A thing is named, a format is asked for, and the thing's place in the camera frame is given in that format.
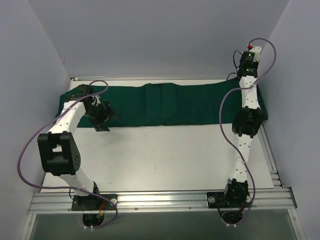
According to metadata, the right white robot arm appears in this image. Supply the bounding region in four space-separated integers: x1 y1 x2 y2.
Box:
222 75 264 207

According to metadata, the front aluminium rail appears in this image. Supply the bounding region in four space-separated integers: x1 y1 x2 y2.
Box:
27 188 298 214

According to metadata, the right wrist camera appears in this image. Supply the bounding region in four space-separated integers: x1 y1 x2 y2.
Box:
238 44 262 69

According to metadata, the rear aluminium rail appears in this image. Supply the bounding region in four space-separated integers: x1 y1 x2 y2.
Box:
71 76 103 81

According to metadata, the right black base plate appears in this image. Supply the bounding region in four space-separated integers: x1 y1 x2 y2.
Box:
206 191 251 209

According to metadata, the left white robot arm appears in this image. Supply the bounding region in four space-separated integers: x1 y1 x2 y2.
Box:
37 84 118 210

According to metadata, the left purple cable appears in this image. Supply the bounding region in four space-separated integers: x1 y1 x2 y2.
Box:
17 79 118 227

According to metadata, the dark green surgical cloth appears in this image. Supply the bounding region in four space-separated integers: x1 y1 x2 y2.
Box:
57 76 270 129

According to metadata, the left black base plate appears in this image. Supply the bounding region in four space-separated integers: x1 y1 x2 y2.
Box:
71 195 116 212

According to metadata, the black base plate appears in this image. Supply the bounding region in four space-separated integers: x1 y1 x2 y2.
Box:
71 195 116 212
206 191 251 209

